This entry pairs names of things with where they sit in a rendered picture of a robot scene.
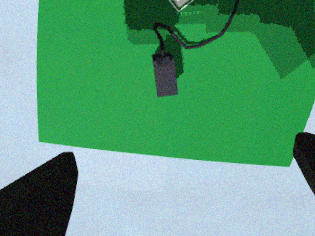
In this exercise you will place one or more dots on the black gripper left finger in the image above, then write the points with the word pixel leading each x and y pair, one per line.
pixel 40 203

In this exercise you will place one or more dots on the green circuit board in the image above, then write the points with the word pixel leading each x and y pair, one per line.
pixel 241 98

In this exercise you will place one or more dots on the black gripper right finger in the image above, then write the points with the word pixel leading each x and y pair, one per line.
pixel 304 153

